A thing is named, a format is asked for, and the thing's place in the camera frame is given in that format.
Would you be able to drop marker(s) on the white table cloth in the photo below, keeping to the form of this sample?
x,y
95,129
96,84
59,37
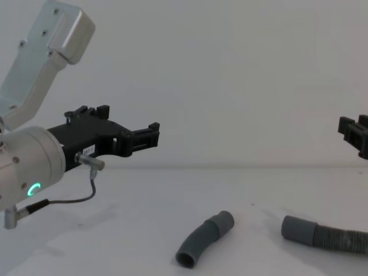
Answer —
x,y
115,247

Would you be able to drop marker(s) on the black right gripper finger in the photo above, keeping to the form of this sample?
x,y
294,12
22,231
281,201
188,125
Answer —
x,y
355,135

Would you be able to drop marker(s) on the grey plastic elbow pipe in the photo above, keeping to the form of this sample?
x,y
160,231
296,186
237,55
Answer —
x,y
202,235

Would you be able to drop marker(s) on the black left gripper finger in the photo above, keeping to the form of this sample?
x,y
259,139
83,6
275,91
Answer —
x,y
141,138
86,112

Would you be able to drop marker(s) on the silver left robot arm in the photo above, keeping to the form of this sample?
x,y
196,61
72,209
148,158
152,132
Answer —
x,y
28,161

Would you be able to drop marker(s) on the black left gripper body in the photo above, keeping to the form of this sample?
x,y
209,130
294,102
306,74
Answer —
x,y
83,135

